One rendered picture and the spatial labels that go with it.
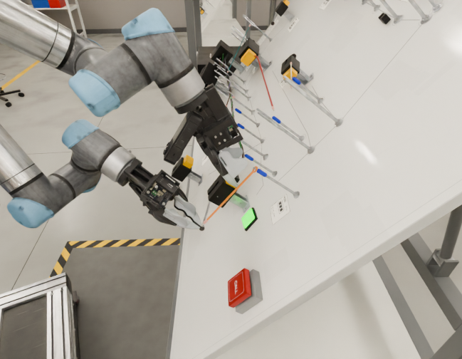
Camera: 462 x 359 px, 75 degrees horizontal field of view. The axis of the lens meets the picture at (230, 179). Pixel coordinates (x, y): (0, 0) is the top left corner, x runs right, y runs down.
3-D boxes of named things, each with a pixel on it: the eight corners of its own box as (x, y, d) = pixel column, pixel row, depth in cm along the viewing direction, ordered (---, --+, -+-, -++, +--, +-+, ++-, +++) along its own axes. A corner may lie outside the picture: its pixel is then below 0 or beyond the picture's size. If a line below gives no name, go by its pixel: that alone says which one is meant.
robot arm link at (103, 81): (86, 105, 57) (134, 72, 59) (105, 128, 49) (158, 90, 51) (55, 68, 51) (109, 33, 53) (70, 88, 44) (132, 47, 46)
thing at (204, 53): (195, 77, 152) (194, 64, 148) (198, 58, 180) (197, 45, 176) (260, 77, 153) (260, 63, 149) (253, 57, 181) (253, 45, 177)
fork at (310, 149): (316, 149, 58) (260, 108, 53) (309, 156, 59) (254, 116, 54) (313, 144, 60) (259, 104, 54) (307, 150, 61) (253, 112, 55)
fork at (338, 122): (344, 122, 55) (289, 75, 50) (337, 129, 56) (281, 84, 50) (341, 117, 57) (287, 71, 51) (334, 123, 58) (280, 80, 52)
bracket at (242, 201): (240, 201, 73) (224, 192, 71) (247, 194, 72) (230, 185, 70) (244, 213, 69) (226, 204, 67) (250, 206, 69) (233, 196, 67)
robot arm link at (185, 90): (157, 92, 52) (161, 82, 59) (173, 115, 54) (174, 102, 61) (194, 70, 51) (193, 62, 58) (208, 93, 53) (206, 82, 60)
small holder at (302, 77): (313, 60, 78) (293, 42, 75) (313, 80, 73) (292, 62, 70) (300, 72, 81) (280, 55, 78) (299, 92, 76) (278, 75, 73)
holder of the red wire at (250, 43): (273, 48, 110) (250, 28, 106) (272, 65, 102) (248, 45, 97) (263, 58, 114) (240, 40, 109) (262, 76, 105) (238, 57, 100)
